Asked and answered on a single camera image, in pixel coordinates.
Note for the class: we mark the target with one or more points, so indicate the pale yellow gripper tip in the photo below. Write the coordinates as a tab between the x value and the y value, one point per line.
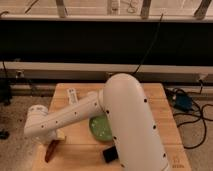
60	135

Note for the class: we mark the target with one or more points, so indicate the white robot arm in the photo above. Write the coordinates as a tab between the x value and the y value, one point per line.
124	102

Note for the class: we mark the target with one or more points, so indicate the green round plate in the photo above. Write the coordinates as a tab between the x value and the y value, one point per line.
100	128

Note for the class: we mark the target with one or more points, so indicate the white tube with cap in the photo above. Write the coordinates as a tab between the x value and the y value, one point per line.
72	96

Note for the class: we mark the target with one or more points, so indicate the black smartphone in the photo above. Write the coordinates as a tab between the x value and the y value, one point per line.
110	154

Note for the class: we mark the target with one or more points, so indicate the black object left edge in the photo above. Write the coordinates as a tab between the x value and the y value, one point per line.
5	92

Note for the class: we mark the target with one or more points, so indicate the blue power adapter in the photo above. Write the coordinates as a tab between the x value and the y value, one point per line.
182	102

